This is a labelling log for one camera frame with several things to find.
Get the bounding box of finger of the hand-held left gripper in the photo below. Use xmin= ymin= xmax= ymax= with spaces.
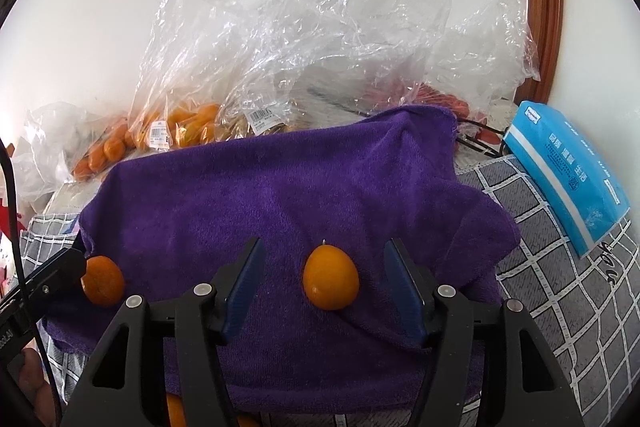
xmin=20 ymin=248 xmax=90 ymax=303

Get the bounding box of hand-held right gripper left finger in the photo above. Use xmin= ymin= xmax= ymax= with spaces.
xmin=59 ymin=237 xmax=266 ymax=427

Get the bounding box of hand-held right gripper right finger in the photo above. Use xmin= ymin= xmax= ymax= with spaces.
xmin=384 ymin=238 xmax=586 ymax=427

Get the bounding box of round orange mandarin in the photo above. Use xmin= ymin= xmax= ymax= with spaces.
xmin=80 ymin=255 xmax=126 ymax=308

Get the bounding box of smooth oval orange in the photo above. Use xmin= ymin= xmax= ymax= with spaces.
xmin=303 ymin=241 xmax=361 ymax=312

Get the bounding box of person's left hand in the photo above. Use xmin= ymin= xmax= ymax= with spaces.
xmin=14 ymin=349 xmax=57 ymax=427

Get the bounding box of purple towel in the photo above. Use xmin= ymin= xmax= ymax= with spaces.
xmin=42 ymin=105 xmax=522 ymax=415

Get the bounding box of pile of bagged mandarins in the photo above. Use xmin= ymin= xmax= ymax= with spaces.
xmin=74 ymin=117 xmax=138 ymax=182

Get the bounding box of white plastic bag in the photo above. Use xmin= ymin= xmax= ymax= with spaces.
xmin=10 ymin=102 xmax=101 ymax=210

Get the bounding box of pile of bagged longans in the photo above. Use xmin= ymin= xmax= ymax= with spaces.
xmin=220 ymin=99 xmax=301 ymax=140

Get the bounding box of clear plastic mandarin bag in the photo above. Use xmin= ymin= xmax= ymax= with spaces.
xmin=70 ymin=107 xmax=146 ymax=182

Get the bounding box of pile of bagged kumquats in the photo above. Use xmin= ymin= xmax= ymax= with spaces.
xmin=131 ymin=103 xmax=223 ymax=151

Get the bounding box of blue tissue pack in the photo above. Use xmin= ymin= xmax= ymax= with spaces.
xmin=502 ymin=101 xmax=632 ymax=258

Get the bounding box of pile of bagged red fruit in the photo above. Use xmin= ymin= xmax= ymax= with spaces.
xmin=390 ymin=82 xmax=501 ymax=148

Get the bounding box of clear plastic kumquat bag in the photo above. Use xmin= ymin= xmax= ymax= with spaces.
xmin=129 ymin=0 xmax=251 ymax=154

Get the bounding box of clear plastic red fruit bag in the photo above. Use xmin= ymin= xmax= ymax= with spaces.
xmin=350 ymin=0 xmax=543 ymax=148

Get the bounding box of clear plastic longan bag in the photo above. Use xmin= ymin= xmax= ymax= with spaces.
xmin=215 ymin=0 xmax=453 ymax=142

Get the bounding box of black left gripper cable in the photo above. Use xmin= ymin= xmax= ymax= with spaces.
xmin=0 ymin=139 xmax=66 ymax=413

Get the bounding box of thin black cable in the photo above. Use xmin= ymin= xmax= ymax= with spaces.
xmin=454 ymin=117 xmax=508 ymax=158

